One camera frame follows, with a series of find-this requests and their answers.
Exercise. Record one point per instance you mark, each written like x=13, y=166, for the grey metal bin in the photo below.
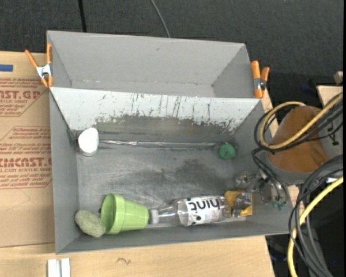
x=161, y=169

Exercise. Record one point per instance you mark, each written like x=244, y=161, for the clear plastic bottle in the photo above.
x=196, y=211

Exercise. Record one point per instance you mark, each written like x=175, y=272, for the white plastic cup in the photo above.
x=88, y=140

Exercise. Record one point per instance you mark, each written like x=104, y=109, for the brown cardboard board red print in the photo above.
x=23, y=212

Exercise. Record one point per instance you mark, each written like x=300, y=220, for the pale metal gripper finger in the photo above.
x=242, y=179
x=243, y=202

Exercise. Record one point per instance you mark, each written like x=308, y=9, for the dark green round toy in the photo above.
x=227, y=151

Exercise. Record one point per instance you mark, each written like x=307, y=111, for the light green plastic cup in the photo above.
x=127, y=214

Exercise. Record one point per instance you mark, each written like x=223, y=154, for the green oval sponge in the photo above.
x=90, y=223

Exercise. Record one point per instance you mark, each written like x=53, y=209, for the yellow block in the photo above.
x=229, y=195

